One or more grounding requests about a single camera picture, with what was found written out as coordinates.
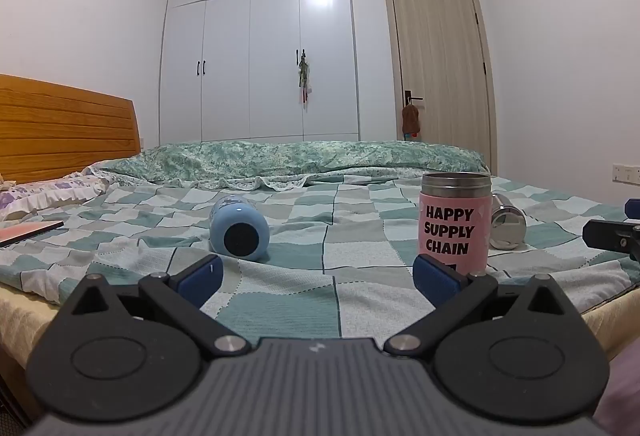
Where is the hanging wardrobe ornament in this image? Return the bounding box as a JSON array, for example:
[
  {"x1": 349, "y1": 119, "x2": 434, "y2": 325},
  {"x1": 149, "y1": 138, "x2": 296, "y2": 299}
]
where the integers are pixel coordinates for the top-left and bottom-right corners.
[{"x1": 298, "y1": 57, "x2": 314, "y2": 106}]

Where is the checkered green bed sheet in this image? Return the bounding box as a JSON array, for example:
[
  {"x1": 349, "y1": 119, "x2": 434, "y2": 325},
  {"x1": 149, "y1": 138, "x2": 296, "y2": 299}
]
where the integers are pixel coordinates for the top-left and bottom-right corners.
[{"x1": 0, "y1": 173, "x2": 640, "y2": 339}]

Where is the light wooden door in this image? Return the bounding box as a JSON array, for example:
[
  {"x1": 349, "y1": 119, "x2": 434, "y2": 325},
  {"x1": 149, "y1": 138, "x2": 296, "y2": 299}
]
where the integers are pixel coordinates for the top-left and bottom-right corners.
[{"x1": 382, "y1": 0, "x2": 499, "y2": 176}]

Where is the red flat book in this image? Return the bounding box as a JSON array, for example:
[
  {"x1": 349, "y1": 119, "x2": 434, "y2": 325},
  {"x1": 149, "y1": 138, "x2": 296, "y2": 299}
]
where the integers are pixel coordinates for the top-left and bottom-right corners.
[{"x1": 0, "y1": 220, "x2": 66, "y2": 249}]

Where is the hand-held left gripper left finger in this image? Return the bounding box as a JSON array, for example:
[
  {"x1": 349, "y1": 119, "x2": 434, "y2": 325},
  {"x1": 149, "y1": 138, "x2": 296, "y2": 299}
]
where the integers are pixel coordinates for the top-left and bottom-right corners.
[{"x1": 59, "y1": 253, "x2": 252, "y2": 360}]

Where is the pink lettered cup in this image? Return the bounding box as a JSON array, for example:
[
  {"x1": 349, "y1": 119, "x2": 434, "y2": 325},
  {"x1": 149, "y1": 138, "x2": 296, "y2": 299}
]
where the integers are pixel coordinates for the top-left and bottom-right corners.
[{"x1": 419, "y1": 172, "x2": 493, "y2": 277}]

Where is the white wall socket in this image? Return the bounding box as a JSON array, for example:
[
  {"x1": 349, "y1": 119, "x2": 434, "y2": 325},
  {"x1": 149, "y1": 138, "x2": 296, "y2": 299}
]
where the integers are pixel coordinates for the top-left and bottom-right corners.
[{"x1": 612, "y1": 163, "x2": 640, "y2": 185}]

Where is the brown hanging bag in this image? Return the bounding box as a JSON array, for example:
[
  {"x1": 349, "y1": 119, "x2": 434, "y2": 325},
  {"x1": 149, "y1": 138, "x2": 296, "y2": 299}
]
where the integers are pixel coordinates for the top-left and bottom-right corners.
[{"x1": 401, "y1": 104, "x2": 421, "y2": 143}]

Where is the green floral quilt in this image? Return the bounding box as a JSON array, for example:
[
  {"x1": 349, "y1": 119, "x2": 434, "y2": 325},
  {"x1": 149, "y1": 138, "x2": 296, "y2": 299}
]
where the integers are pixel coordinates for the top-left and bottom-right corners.
[{"x1": 82, "y1": 139, "x2": 492, "y2": 193}]

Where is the silver steel cup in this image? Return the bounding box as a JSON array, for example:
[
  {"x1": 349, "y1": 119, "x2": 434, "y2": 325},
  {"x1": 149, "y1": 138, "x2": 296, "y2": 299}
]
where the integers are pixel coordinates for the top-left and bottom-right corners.
[{"x1": 489, "y1": 191, "x2": 529, "y2": 251}]

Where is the white wardrobe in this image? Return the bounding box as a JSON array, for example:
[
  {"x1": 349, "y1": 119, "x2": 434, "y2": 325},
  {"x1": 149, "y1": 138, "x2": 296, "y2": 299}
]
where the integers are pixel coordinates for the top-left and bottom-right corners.
[{"x1": 159, "y1": 0, "x2": 361, "y2": 144}]

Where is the wooden headboard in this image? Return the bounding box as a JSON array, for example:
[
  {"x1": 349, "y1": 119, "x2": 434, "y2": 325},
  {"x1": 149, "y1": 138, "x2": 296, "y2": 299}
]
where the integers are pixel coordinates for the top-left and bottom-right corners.
[{"x1": 0, "y1": 73, "x2": 142, "y2": 185}]

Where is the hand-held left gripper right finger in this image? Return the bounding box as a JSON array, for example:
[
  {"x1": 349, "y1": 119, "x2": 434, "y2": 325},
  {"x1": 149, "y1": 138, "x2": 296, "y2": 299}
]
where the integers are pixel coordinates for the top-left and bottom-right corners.
[{"x1": 384, "y1": 253, "x2": 581, "y2": 360}]

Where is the purple floral pillow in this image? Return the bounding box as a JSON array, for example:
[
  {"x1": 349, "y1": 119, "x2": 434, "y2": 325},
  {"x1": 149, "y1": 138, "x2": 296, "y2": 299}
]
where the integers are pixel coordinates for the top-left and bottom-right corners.
[{"x1": 0, "y1": 173, "x2": 111, "y2": 222}]

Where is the person's pink clothing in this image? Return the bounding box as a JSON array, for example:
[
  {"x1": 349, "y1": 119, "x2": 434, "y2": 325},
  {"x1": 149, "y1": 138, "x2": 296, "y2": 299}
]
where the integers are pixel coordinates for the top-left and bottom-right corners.
[{"x1": 594, "y1": 348, "x2": 640, "y2": 436}]

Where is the light blue bottle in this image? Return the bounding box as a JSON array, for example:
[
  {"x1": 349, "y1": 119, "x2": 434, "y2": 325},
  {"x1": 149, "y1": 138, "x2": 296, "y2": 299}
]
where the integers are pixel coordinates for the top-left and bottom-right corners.
[{"x1": 209, "y1": 195, "x2": 271, "y2": 262}]

